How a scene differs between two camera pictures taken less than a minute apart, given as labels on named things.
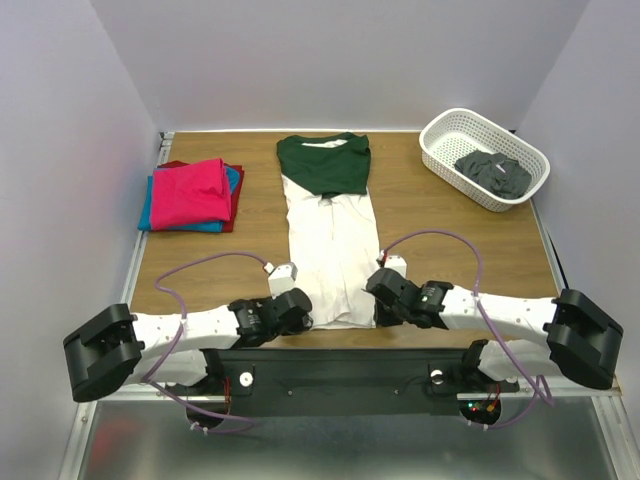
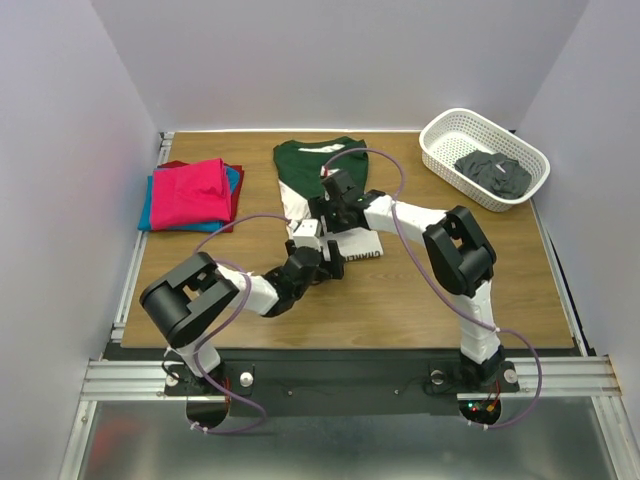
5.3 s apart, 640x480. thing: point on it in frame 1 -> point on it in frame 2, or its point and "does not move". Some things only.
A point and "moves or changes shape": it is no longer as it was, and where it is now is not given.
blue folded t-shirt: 145,223 does not move
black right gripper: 382,316 -> 320,212
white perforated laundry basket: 493,165 does not move
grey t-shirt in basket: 495,173 does not move
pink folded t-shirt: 191,194 does not move
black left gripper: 298,327 -> 333,268
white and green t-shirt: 332,224 moves or changes shape
